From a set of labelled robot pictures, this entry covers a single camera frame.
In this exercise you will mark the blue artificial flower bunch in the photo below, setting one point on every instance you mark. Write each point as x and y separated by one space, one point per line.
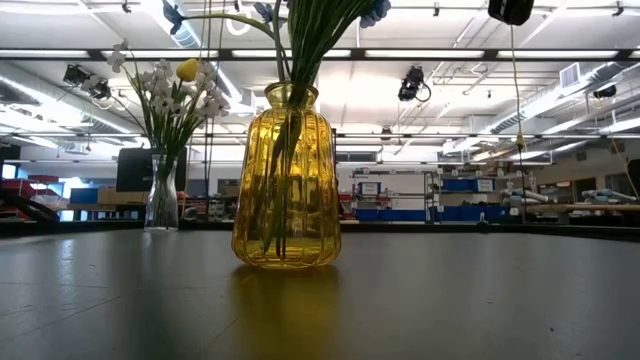
307 40

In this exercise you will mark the yellow artificial tulip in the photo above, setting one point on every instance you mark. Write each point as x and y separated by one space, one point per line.
187 70

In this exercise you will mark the white artificial flower bunch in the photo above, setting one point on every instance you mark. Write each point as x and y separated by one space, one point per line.
165 100

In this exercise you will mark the blue-grey robot arm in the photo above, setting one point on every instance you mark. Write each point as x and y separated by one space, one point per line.
607 195
525 196

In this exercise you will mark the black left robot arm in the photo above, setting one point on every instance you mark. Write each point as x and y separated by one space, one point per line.
30 205

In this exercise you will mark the yellow ribbed glass vase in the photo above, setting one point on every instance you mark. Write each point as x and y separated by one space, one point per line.
286 190

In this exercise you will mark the clear glass vase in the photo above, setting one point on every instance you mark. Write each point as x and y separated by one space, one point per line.
161 200

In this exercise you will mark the white ceiling air vent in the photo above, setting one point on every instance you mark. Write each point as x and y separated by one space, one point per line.
570 75

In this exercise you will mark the wooden top workbench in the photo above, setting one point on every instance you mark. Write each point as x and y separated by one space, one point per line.
590 207

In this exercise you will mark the blue storage bin rack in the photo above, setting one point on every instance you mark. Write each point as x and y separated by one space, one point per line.
425 215

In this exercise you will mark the white sign board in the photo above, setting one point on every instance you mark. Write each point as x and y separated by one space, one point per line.
369 188

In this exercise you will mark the black monitor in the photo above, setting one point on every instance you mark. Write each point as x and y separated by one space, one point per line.
132 170

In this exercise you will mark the brown cardboard box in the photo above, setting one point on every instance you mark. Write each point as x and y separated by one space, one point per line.
122 196

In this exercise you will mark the blue plastic storage box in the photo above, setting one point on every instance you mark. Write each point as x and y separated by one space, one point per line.
84 196

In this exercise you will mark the red storage bins stack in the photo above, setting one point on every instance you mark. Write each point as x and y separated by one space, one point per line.
20 185

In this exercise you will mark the black overhead frame bar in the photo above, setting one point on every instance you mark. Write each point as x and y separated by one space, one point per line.
450 135
425 54

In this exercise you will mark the black overhead camera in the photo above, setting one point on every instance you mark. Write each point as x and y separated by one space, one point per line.
411 82
80 77

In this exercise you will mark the thin black frame pole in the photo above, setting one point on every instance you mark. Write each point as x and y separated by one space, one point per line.
207 150

